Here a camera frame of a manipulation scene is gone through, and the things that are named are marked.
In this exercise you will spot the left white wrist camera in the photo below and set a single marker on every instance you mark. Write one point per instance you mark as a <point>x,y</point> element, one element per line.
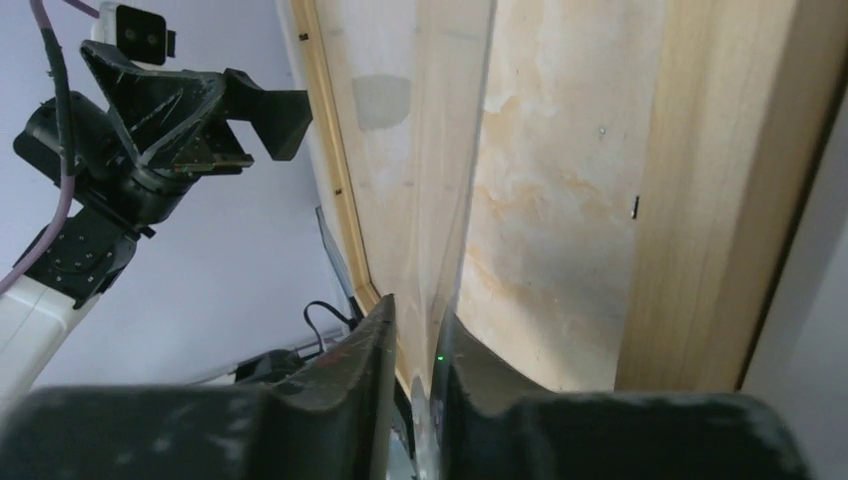
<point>142,36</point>

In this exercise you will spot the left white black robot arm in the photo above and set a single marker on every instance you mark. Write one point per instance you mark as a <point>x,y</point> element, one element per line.
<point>79,255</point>

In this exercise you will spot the clear acrylic sheet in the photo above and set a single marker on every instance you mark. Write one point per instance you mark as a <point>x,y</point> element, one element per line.
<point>408,79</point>

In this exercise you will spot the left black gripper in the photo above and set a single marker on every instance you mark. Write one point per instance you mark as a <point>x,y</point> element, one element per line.
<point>163,141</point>

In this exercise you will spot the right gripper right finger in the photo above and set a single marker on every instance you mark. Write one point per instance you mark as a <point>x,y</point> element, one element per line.
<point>493,422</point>

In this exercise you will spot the light wooden picture frame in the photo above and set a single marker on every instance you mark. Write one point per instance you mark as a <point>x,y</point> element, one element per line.
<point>640,164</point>

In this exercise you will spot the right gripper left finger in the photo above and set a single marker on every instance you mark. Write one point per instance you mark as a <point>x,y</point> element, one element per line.
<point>330,420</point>

